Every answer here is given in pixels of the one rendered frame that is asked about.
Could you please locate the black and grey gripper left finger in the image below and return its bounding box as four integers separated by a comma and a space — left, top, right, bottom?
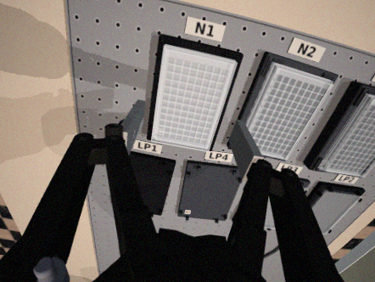
0, 99, 176, 282

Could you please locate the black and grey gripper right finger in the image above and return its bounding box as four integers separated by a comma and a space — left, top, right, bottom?
222, 120, 344, 282

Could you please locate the grey perforated base plate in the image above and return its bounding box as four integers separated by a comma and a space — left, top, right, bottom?
65, 0, 375, 275

